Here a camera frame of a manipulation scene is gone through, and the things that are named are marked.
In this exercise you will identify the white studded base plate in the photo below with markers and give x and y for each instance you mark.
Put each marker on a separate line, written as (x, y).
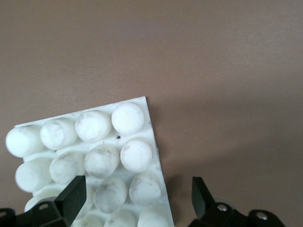
(118, 153)

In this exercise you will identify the brown table cover sheet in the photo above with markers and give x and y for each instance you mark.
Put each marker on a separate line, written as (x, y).
(165, 47)

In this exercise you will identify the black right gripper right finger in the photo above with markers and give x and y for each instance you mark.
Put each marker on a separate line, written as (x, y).
(201, 201)

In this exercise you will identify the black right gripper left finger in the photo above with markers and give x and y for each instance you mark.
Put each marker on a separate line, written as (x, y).
(71, 201)

